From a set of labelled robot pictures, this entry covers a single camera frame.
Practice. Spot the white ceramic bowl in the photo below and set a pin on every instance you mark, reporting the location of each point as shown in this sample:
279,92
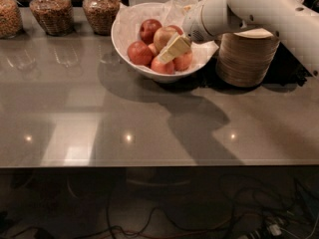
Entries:
172,76

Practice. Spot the small hidden middle apple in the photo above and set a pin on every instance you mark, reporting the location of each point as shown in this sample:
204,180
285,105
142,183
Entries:
154,49

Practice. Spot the dark red back apple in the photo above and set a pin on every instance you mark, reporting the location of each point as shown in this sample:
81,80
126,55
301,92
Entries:
148,29

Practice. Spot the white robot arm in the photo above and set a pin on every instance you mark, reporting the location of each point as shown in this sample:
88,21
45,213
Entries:
296,26

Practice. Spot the white paper bowl liner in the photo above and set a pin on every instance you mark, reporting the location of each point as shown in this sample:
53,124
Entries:
133,17

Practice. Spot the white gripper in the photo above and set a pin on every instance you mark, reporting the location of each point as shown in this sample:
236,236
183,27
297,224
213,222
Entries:
193,26

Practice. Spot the left glass cereal jar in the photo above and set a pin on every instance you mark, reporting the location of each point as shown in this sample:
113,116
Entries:
10,19

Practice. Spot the middle glass cereal jar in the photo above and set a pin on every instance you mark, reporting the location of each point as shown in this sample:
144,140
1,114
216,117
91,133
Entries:
55,17

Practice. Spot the top yellow-red apple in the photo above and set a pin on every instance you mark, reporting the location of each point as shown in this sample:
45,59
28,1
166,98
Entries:
162,36

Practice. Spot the red back right apple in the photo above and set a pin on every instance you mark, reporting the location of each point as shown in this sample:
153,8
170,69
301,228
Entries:
177,28

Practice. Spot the red front apple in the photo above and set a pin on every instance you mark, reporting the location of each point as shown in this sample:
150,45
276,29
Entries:
161,68

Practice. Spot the red left apple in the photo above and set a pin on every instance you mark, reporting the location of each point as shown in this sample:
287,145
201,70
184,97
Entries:
140,53

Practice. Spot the glass cereal jar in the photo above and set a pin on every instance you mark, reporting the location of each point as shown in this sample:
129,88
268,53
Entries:
10,19
55,17
101,14

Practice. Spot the right glass cereal jar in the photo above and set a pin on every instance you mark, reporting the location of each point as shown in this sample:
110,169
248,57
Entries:
101,14

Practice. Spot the front stack paper bowls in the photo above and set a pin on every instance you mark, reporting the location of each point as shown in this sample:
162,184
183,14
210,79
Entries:
244,58

